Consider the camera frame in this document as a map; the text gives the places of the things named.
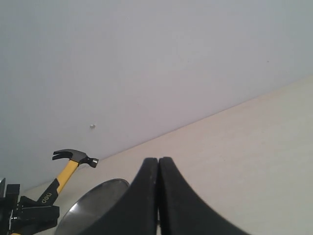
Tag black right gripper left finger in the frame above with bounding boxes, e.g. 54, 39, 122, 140
80, 158, 158, 235

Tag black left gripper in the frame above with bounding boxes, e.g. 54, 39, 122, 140
0, 178, 60, 235

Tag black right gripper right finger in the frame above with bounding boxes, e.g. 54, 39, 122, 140
158, 157, 247, 235

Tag yellow black claw hammer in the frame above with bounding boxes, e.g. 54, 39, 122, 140
9, 148, 99, 235

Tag round stainless steel plate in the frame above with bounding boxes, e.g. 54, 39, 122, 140
55, 179, 130, 235

